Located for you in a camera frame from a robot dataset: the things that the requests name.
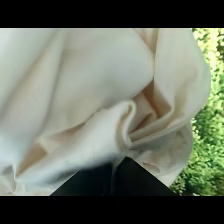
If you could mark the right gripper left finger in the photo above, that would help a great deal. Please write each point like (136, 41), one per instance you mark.
(87, 183)

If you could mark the cream white shirt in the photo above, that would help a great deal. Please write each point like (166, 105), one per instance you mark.
(93, 83)

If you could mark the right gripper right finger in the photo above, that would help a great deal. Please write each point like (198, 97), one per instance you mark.
(140, 181)

